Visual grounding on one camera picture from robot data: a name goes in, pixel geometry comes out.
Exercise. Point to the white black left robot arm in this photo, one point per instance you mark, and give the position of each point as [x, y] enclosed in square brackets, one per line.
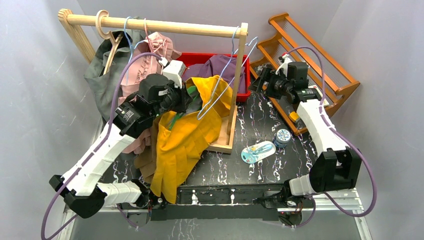
[80, 187]

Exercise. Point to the small white box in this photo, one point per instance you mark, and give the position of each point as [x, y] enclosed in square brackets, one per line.
[325, 101]

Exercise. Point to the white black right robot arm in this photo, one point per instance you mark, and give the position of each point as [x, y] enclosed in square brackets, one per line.
[337, 166]

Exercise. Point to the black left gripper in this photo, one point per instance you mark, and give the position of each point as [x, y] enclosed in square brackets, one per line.
[182, 100]

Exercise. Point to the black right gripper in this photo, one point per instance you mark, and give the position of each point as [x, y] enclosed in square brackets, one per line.
[267, 75]

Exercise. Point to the orange wooden shoe rack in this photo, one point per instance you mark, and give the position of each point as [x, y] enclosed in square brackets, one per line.
[340, 84]

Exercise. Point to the wooden clothes rack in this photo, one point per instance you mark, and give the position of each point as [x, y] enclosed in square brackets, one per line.
[73, 23]

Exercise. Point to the red plastic bin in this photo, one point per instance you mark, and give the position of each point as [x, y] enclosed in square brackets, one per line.
[245, 78]

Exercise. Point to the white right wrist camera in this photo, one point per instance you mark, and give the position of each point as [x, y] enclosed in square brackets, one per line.
[283, 67]

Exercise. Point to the pink garment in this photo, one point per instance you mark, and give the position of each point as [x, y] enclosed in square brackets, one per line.
[139, 70]

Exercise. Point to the yellow pleated skirt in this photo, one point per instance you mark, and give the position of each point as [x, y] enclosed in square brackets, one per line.
[181, 142]

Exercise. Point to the blue wire hanger left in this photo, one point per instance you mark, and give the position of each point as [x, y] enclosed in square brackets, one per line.
[129, 41]

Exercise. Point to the brown garment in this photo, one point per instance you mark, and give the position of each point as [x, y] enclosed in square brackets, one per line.
[146, 160]

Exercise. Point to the green plastic hanger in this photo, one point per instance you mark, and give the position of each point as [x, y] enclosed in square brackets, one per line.
[193, 107]

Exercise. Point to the purple skirt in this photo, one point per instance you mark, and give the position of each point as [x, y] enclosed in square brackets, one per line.
[209, 66]

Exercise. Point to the blue patterned round tin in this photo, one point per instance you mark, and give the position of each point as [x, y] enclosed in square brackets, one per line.
[281, 138]

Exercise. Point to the yellow object on rack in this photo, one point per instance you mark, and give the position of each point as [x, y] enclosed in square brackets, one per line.
[294, 117]

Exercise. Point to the wooden clothes hanger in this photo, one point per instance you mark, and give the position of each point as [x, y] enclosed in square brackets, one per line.
[115, 41]

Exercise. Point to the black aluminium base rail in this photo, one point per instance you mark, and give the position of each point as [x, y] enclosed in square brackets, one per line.
[270, 202]

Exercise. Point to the grey garment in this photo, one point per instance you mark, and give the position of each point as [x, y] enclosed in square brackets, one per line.
[103, 84]

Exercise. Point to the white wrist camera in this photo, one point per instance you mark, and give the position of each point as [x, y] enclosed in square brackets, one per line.
[283, 67]
[172, 70]

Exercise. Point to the white blister pack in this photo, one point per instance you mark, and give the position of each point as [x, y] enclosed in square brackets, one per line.
[257, 152]

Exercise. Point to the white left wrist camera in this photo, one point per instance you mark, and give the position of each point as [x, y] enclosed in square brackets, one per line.
[172, 70]

